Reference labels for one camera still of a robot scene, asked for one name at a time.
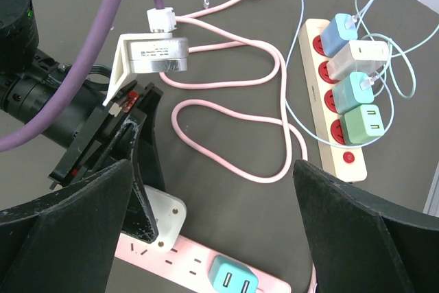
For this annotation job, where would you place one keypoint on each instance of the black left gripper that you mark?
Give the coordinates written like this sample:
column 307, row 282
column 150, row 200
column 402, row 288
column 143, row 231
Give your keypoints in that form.
column 105, row 139

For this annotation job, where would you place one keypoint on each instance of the white square plug adapter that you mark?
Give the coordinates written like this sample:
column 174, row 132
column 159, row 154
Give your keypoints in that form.
column 170, row 214

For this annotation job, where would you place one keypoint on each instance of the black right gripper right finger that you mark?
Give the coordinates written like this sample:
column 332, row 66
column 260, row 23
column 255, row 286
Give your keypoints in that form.
column 360, row 242

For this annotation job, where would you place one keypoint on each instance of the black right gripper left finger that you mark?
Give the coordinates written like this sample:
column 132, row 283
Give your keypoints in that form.
column 65, row 241

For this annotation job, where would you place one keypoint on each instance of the green usb charger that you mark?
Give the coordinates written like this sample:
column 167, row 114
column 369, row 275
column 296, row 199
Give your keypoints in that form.
column 362, row 124

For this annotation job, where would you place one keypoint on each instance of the beige red power strip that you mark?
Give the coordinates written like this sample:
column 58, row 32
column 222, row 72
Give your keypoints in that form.
column 346, row 164

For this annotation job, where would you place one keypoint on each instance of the blue usb charger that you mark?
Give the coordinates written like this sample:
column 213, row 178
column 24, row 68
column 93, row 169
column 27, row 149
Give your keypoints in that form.
column 338, row 33

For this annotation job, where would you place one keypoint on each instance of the pink power strip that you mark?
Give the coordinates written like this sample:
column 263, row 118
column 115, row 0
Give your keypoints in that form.
column 186, row 264

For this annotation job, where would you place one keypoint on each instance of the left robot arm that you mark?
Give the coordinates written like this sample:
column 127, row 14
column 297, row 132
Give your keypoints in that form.
column 29, row 77

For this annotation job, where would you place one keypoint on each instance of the white usb charger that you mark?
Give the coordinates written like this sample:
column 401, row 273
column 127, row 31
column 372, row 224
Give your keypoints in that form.
column 365, row 56

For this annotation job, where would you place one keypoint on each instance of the light teal usb charger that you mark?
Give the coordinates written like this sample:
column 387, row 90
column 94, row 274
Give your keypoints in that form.
column 348, row 93

